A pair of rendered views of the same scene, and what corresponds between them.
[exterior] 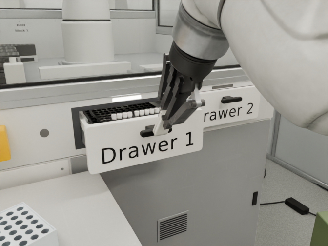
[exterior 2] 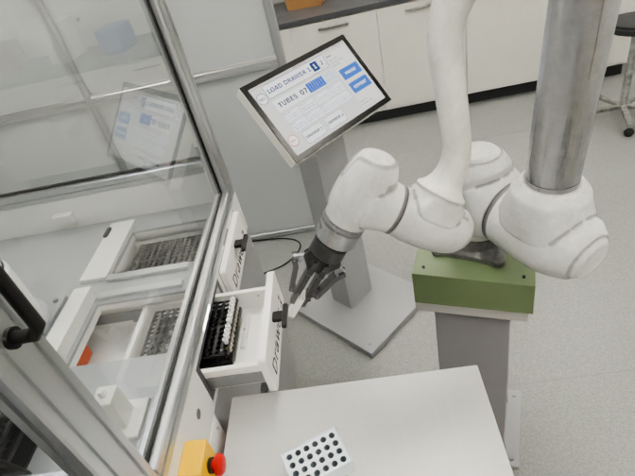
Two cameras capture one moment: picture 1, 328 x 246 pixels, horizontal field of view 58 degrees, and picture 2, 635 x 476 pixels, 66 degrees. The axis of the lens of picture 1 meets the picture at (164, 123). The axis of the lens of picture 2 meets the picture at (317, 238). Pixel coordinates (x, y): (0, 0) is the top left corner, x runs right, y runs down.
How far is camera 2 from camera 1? 85 cm
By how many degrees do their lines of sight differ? 51
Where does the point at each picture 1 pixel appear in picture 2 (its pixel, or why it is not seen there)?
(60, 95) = (187, 368)
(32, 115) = (188, 409)
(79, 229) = (323, 419)
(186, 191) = not seen: hidden behind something
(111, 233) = (339, 398)
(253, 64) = (430, 244)
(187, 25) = (351, 238)
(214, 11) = (385, 229)
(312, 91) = (461, 242)
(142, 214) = not seen: hidden behind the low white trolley
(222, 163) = not seen: hidden behind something
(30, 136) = (196, 429)
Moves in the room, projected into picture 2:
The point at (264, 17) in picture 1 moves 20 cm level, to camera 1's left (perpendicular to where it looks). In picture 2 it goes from (431, 226) to (396, 299)
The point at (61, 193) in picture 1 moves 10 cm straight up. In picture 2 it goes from (261, 433) to (248, 407)
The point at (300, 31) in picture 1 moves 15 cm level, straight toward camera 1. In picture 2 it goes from (451, 227) to (523, 257)
